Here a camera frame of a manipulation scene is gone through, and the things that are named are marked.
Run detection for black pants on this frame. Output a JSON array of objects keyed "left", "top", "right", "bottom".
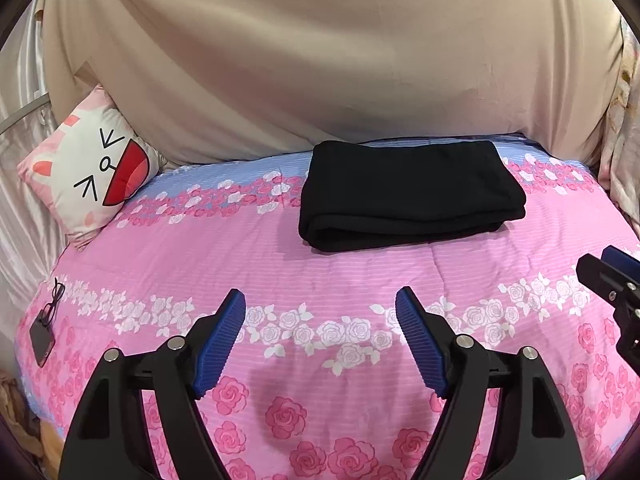
[{"left": 298, "top": 140, "right": 527, "bottom": 252}]

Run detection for cream floral curtain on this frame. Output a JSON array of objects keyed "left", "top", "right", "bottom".
[{"left": 597, "top": 15, "right": 640, "bottom": 238}]

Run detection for white cat face pillow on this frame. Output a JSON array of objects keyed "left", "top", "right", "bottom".
[{"left": 17, "top": 84, "right": 161, "bottom": 251}]

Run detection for black eyeglasses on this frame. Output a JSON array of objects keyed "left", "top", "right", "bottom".
[{"left": 42, "top": 277, "right": 67, "bottom": 323}]

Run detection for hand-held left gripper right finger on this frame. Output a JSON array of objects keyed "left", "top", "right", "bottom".
[{"left": 395, "top": 286, "right": 587, "bottom": 480}]

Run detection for metal rail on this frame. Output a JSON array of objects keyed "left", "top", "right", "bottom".
[{"left": 0, "top": 99, "right": 51, "bottom": 133}]

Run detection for tan crumpled cloth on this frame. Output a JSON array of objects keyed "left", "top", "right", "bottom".
[{"left": 0, "top": 370, "right": 66, "bottom": 480}]

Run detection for dark smartphone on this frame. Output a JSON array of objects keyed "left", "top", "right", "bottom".
[{"left": 29, "top": 316, "right": 57, "bottom": 366}]

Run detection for pink floral bedsheet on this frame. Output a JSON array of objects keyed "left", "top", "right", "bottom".
[{"left": 15, "top": 132, "right": 640, "bottom": 480}]

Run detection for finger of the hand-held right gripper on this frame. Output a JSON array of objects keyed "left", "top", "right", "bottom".
[
  {"left": 575, "top": 255, "right": 640, "bottom": 356},
  {"left": 601, "top": 245, "right": 640, "bottom": 277}
]

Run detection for beige hanging cloth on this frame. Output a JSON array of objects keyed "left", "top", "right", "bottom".
[{"left": 42, "top": 0, "right": 626, "bottom": 171}]

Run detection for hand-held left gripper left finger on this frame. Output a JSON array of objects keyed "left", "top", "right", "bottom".
[{"left": 59, "top": 288, "right": 247, "bottom": 480}]

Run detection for white satin curtain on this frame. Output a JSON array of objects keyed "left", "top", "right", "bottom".
[{"left": 0, "top": 0, "right": 71, "bottom": 341}]

